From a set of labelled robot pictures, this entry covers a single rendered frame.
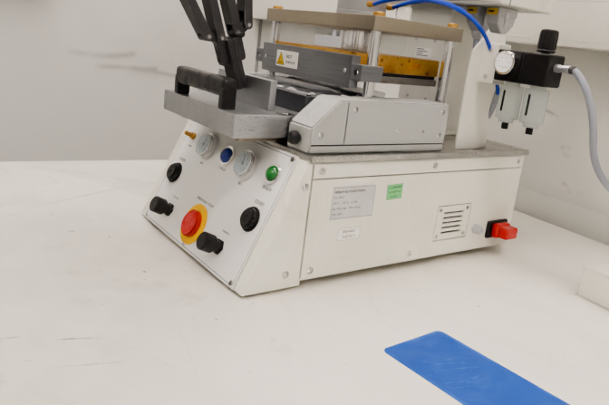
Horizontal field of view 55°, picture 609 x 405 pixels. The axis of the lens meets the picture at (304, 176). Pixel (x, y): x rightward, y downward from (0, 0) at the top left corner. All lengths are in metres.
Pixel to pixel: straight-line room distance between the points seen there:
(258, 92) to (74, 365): 0.42
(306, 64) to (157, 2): 1.43
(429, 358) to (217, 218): 0.34
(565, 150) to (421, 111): 0.55
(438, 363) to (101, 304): 0.38
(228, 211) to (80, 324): 0.25
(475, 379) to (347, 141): 0.32
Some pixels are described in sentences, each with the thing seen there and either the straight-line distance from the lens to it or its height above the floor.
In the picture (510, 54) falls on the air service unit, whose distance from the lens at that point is 0.90.
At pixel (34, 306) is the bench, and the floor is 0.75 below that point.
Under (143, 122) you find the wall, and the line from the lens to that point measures 2.30.
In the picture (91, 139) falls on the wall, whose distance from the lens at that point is 2.26.
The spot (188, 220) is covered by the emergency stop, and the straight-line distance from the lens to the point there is 0.86.
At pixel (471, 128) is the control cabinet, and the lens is 0.96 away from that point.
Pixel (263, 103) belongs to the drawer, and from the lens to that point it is 0.80.
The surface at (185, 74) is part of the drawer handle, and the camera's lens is 0.86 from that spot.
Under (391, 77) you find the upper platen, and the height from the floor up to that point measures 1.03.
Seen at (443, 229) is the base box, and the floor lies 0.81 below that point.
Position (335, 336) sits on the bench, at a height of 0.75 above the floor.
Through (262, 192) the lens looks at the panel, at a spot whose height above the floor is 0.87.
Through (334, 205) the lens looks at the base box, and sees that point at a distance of 0.77.
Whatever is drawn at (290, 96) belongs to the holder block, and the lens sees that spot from 0.82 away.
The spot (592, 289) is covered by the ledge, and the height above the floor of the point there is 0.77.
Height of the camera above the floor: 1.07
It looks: 14 degrees down
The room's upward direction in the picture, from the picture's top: 7 degrees clockwise
